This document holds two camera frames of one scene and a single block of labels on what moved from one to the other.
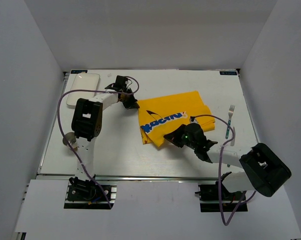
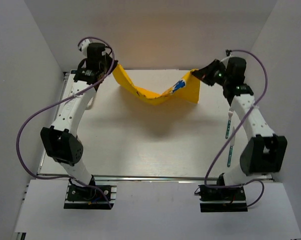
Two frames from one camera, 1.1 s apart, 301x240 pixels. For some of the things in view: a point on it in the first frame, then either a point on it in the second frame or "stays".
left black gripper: [132, 104] to [109, 59]
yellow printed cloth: [160, 116] to [186, 91]
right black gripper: [174, 136] to [205, 74]
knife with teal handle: [232, 143] stays
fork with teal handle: [230, 113] stays
